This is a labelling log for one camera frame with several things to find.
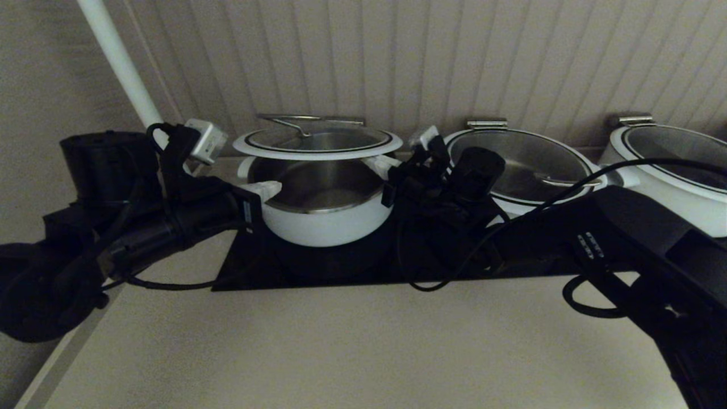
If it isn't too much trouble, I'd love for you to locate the black right arm cable loop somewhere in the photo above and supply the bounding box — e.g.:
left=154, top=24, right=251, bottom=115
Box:
left=562, top=274, right=628, bottom=319

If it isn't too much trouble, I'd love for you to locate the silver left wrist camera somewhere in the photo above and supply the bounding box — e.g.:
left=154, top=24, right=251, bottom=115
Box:
left=185, top=118, right=229, bottom=166

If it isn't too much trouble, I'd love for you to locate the white metal pole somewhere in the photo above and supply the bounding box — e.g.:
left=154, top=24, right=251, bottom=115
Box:
left=77, top=0, right=165, bottom=130

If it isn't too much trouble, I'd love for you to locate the wide black induction cooktop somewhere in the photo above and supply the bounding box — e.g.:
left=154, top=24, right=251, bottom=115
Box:
left=211, top=196, right=574, bottom=292

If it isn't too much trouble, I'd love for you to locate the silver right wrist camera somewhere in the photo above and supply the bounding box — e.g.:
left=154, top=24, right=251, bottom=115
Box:
left=409, top=126, right=441, bottom=152

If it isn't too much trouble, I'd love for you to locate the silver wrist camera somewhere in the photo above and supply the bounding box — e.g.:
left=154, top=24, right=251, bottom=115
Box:
left=185, top=118, right=229, bottom=166
left=409, top=126, right=441, bottom=152

